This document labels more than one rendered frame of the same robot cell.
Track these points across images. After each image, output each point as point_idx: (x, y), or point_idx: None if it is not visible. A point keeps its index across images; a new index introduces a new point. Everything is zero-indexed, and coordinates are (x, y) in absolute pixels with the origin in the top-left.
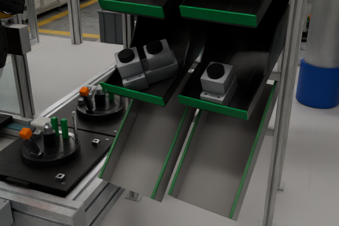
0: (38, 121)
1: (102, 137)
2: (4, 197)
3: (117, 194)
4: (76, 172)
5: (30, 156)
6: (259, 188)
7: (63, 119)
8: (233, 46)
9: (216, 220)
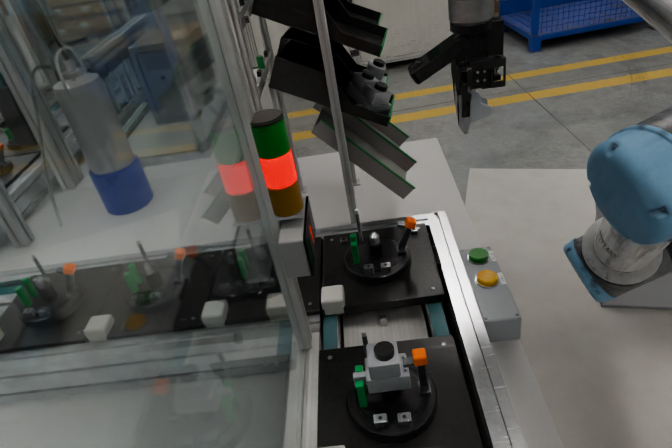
0: (336, 292)
1: (329, 244)
2: (458, 254)
3: None
4: (397, 230)
5: (406, 254)
6: (310, 195)
7: (352, 235)
8: None
9: (360, 201)
